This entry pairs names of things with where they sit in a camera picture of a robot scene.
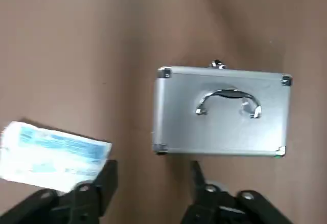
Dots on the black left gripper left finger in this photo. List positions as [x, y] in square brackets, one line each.
[76, 201]

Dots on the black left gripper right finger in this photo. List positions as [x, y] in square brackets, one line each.
[217, 203]

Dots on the silver aluminium first-aid case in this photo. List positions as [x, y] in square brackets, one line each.
[222, 132]

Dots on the wide blue white pouch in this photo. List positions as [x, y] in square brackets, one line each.
[51, 152]

